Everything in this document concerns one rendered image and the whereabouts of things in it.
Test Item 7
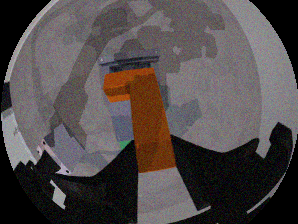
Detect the orange l-shaped part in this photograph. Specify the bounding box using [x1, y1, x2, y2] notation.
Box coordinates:
[104, 67, 177, 173]

